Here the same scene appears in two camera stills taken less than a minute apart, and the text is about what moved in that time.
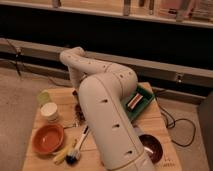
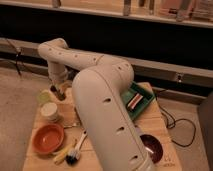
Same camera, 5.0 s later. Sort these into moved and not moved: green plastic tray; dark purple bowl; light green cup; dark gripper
Moved: dark gripper
Not moved: green plastic tray; dark purple bowl; light green cup
